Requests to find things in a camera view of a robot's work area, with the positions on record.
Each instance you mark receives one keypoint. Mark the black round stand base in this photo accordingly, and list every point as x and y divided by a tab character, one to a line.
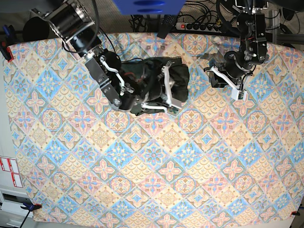
35	29

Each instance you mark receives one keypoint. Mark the colourful patterned tablecloth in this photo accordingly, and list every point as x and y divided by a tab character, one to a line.
219	163

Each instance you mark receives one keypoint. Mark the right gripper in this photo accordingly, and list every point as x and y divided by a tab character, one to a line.
152	86

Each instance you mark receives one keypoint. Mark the red white label stickers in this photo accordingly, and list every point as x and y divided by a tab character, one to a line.
9	170

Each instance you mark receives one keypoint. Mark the blue plastic box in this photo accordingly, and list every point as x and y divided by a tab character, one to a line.
142	7

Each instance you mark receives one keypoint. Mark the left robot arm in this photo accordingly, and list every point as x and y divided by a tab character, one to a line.
251	28

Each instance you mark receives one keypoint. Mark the blue clamp lower left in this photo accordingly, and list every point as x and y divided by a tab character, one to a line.
30	208

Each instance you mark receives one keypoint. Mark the orange clamp right edge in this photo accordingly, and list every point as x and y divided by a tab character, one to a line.
295	213

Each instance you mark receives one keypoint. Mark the black remote control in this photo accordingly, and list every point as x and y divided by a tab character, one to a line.
168	22

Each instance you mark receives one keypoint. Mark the dark green long-sleeve shirt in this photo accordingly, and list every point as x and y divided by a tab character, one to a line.
179	78

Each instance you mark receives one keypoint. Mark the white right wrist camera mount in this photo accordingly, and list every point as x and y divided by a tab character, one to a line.
170	103

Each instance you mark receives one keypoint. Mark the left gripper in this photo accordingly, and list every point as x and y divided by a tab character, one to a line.
235	65

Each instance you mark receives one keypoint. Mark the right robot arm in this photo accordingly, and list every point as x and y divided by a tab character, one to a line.
78	31

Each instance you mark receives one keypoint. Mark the white power strip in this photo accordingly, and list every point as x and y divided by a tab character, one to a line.
207	27

